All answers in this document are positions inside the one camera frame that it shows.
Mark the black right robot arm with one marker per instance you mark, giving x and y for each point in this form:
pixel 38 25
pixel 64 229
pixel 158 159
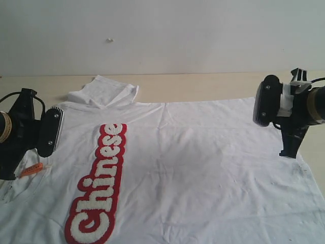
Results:
pixel 315 105

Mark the white t-shirt red lettering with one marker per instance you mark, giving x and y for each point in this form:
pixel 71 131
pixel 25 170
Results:
pixel 185 172

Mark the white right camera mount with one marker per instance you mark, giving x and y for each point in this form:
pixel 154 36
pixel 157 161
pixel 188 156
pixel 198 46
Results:
pixel 289 92

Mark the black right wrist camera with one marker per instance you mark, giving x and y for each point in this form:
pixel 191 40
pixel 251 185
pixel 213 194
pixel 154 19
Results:
pixel 267 101

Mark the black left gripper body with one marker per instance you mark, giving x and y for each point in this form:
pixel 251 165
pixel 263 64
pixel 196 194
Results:
pixel 20 129

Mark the orange neck label tag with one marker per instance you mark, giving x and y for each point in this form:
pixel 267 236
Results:
pixel 31 170

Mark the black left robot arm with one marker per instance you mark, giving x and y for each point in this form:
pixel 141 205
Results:
pixel 19 130

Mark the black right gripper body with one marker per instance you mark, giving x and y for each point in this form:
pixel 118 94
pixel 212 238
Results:
pixel 295 127

